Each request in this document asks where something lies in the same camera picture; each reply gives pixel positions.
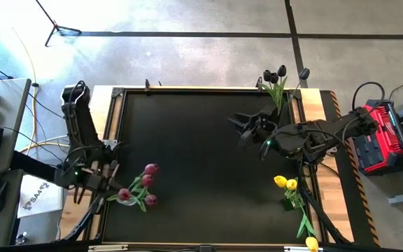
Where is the black diagonal rig strut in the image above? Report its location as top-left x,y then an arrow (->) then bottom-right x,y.
297,164 -> 351,245
61,195 -> 108,243

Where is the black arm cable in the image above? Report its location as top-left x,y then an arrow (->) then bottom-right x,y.
341,80 -> 387,141
61,79 -> 87,141

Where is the white floor cable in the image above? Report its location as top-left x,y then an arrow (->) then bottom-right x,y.
29,134 -> 70,145

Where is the white end bracket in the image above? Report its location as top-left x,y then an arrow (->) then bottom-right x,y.
283,246 -> 324,252
88,244 -> 129,252

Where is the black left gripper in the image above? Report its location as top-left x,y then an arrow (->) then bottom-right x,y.
72,160 -> 122,206

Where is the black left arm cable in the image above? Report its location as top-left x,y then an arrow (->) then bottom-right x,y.
61,79 -> 87,141

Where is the red power supply box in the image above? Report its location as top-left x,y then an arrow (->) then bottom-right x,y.
355,99 -> 403,176

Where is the grey desk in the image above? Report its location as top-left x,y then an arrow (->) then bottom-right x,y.
0,77 -> 33,249

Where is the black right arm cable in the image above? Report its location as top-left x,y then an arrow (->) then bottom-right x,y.
341,80 -> 387,141

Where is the green glass vase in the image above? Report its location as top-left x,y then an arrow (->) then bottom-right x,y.
281,197 -> 297,212

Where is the yellow floor cable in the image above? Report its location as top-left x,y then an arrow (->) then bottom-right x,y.
10,24 -> 71,157

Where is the black diagonal beam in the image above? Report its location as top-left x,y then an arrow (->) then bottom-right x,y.
10,150 -> 71,188

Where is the yellow artificial tulip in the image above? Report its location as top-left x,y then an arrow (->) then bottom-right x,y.
295,209 -> 320,252
273,175 -> 293,207
285,178 -> 299,207

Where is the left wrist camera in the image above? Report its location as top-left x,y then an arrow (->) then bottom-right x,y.
69,166 -> 85,183

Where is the black tripod stand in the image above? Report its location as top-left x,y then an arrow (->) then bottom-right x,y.
35,0 -> 83,48

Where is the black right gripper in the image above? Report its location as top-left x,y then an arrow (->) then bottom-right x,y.
227,110 -> 286,148

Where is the black table mat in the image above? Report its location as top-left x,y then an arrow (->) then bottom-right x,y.
101,91 -> 311,245

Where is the clear glass vase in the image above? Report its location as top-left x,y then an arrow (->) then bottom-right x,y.
116,195 -> 139,207

